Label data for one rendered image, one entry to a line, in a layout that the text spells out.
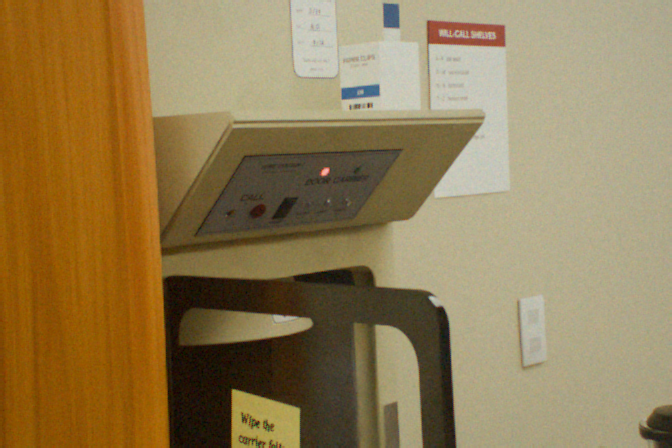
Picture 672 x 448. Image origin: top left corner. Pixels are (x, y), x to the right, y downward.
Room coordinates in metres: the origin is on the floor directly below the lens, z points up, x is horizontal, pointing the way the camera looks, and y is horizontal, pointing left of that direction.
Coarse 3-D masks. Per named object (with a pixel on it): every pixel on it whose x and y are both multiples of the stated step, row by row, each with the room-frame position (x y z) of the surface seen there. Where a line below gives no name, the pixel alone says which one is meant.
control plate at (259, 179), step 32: (256, 160) 0.96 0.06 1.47; (288, 160) 0.99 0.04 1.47; (320, 160) 1.02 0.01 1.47; (352, 160) 1.05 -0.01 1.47; (384, 160) 1.08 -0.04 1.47; (224, 192) 0.96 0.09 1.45; (256, 192) 0.99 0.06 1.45; (288, 192) 1.02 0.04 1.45; (320, 192) 1.05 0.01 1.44; (352, 192) 1.09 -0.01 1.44; (224, 224) 1.00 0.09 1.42; (256, 224) 1.03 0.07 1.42; (288, 224) 1.06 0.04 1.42
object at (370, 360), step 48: (192, 288) 0.94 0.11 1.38; (240, 288) 0.89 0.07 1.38; (288, 288) 0.85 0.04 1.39; (336, 288) 0.81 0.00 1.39; (384, 288) 0.78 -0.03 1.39; (192, 336) 0.94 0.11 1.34; (240, 336) 0.89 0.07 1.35; (288, 336) 0.85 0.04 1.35; (336, 336) 0.82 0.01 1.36; (384, 336) 0.78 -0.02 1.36; (432, 336) 0.75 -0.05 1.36; (192, 384) 0.94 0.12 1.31; (240, 384) 0.90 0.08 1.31; (288, 384) 0.85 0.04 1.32; (336, 384) 0.82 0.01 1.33; (384, 384) 0.78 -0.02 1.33; (432, 384) 0.75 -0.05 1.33; (192, 432) 0.94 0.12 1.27; (336, 432) 0.82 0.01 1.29; (384, 432) 0.78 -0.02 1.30; (432, 432) 0.75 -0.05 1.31
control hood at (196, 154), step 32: (160, 128) 0.96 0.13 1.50; (192, 128) 0.93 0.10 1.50; (224, 128) 0.91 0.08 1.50; (256, 128) 0.93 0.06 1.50; (288, 128) 0.95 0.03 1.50; (320, 128) 0.98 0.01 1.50; (352, 128) 1.01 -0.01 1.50; (384, 128) 1.04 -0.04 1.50; (416, 128) 1.08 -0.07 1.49; (448, 128) 1.11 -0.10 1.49; (160, 160) 0.96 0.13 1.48; (192, 160) 0.93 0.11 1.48; (224, 160) 0.93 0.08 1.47; (416, 160) 1.12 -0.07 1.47; (448, 160) 1.16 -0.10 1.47; (160, 192) 0.96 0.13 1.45; (192, 192) 0.94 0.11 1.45; (384, 192) 1.13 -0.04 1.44; (416, 192) 1.17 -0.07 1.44; (160, 224) 0.96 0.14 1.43; (192, 224) 0.97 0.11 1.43; (320, 224) 1.10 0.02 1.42; (352, 224) 1.14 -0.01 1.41
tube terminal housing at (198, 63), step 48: (144, 0) 1.00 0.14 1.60; (192, 0) 1.04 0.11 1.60; (240, 0) 1.08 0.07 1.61; (288, 0) 1.12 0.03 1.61; (336, 0) 1.17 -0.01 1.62; (192, 48) 1.04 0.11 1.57; (240, 48) 1.08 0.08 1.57; (288, 48) 1.12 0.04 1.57; (192, 96) 1.03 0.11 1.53; (240, 96) 1.07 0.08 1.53; (288, 96) 1.12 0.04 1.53; (336, 96) 1.17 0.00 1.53; (240, 240) 1.07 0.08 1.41; (288, 240) 1.11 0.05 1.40; (336, 240) 1.16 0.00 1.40; (384, 240) 1.21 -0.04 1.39
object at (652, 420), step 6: (654, 408) 1.39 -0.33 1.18; (660, 408) 1.39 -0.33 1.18; (666, 408) 1.39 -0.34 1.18; (654, 414) 1.37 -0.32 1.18; (660, 414) 1.36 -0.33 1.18; (666, 414) 1.36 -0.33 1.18; (648, 420) 1.38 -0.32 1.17; (654, 420) 1.37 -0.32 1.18; (660, 420) 1.36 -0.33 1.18; (666, 420) 1.35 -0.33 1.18; (654, 426) 1.36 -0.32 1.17; (660, 426) 1.35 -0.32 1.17; (666, 426) 1.35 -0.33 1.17
